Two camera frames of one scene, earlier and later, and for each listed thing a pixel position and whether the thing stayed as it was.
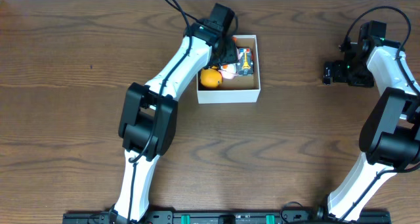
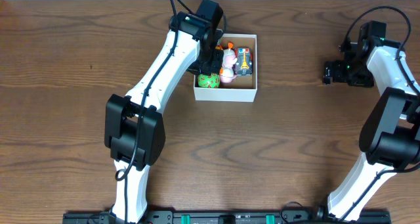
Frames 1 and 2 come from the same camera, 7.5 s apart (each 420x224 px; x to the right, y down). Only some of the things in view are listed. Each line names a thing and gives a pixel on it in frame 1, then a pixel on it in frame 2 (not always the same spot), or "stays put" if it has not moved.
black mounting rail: (224, 217) stays put
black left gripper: (228, 55) -> (213, 64)
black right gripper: (367, 81) stays put
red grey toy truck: (245, 66) stays put
